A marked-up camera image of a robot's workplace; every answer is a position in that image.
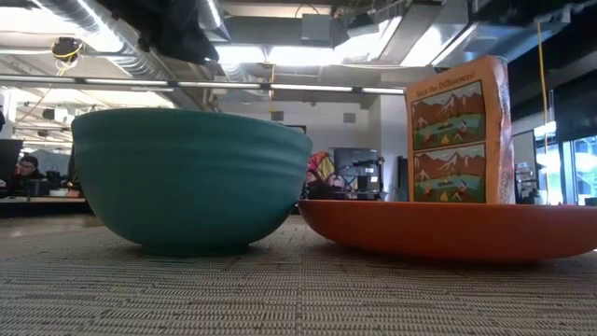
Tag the black background machine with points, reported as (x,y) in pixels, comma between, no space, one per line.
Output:
(359,170)

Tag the orange Cheerios cereal box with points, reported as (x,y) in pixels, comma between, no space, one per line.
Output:
(459,135)

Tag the long ceiling light bar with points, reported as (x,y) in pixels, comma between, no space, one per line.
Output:
(219,85)

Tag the colourful patchwork quilt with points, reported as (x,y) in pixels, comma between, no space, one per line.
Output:
(322,168)

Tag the person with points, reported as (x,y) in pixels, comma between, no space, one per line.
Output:
(29,169)

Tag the silver ceiling air duct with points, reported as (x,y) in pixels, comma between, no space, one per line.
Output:
(126,60)

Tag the background desk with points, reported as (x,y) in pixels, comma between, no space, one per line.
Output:
(42,205)

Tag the grey ceiling box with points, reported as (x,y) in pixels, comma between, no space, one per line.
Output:
(316,29)

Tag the teal bowl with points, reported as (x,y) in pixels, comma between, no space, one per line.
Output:
(186,186)

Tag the grey woven placemat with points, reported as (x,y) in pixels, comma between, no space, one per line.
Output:
(280,298)

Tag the glass doors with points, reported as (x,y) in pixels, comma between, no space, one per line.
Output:
(573,168)

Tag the dark computer monitor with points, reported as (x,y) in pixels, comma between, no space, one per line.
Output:
(9,161)

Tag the orange plate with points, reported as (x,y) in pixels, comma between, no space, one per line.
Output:
(443,231)

